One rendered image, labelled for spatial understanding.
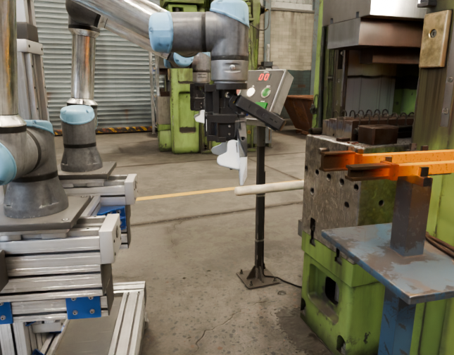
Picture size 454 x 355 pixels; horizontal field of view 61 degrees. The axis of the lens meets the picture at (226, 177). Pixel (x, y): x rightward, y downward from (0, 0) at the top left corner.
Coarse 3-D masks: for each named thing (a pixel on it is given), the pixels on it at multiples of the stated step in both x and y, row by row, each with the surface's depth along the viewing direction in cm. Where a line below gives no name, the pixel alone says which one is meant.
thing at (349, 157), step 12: (324, 156) 91; (336, 156) 91; (348, 156) 92; (360, 156) 91; (372, 156) 93; (396, 156) 94; (408, 156) 95; (420, 156) 96; (432, 156) 97; (444, 156) 98; (324, 168) 91; (336, 168) 92
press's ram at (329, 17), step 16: (336, 0) 150; (352, 0) 142; (368, 0) 134; (384, 0) 134; (400, 0) 136; (416, 0) 139; (336, 16) 151; (352, 16) 142; (368, 16) 137; (384, 16) 137; (400, 16) 138; (416, 16) 140
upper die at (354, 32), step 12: (336, 24) 151; (348, 24) 145; (360, 24) 139; (372, 24) 141; (384, 24) 142; (396, 24) 144; (408, 24) 146; (420, 24) 148; (336, 36) 152; (348, 36) 145; (360, 36) 140; (372, 36) 142; (384, 36) 143; (396, 36) 145; (408, 36) 147; (420, 36) 149; (336, 48) 154; (348, 48) 154; (360, 48) 154; (420, 48) 154
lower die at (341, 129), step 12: (324, 120) 164; (336, 120) 156; (348, 120) 149; (372, 120) 150; (384, 120) 152; (408, 120) 156; (324, 132) 165; (336, 132) 157; (348, 132) 150; (408, 132) 158
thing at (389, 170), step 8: (352, 168) 79; (360, 168) 79; (368, 168) 79; (376, 168) 80; (384, 168) 81; (392, 168) 80; (400, 168) 81; (408, 168) 82; (416, 168) 82; (432, 168) 83; (440, 168) 84; (448, 168) 84; (352, 176) 80; (360, 176) 80; (368, 176) 81; (376, 176) 81; (384, 176) 81; (392, 176) 80
